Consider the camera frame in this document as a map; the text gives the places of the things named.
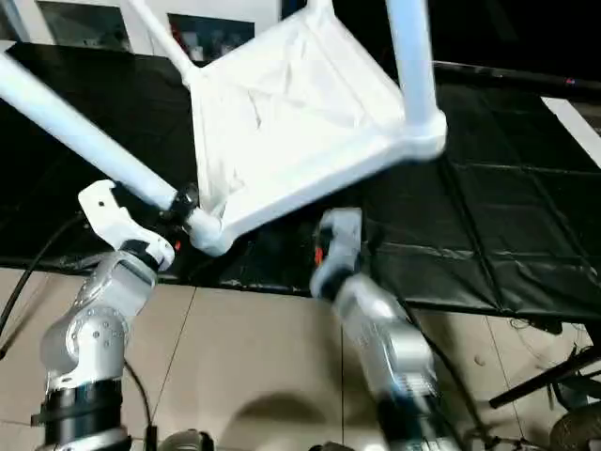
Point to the white plastic table leg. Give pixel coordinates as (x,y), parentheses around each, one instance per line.
(413,61)
(70,122)
(159,42)

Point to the small black floor object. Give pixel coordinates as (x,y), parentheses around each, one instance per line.
(540,325)

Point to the dark robot foot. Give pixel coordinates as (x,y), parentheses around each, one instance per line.
(331,446)
(188,441)

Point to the dark left robot foot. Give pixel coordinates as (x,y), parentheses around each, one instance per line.
(188,441)

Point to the red white package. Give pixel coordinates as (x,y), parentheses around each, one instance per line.
(174,35)

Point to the white plastic table top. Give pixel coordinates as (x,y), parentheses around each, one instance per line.
(291,117)

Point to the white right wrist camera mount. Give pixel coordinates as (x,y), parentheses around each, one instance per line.
(343,244)

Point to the dark blue black cabinet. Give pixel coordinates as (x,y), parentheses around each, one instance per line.
(371,28)

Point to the dark right robot foot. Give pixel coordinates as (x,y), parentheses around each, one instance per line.
(331,446)

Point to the black television screen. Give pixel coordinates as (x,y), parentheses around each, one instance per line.
(516,37)

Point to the white board strip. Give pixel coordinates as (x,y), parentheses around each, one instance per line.
(577,127)

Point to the grey black device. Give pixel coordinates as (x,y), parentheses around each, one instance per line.
(573,397)

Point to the brown woven basket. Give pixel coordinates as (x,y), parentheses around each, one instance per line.
(577,432)

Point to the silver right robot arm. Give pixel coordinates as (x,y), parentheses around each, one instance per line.
(375,338)

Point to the white glass-door cabinet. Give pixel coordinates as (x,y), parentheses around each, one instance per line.
(267,14)

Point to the black work mat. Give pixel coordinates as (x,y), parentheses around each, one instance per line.
(493,211)

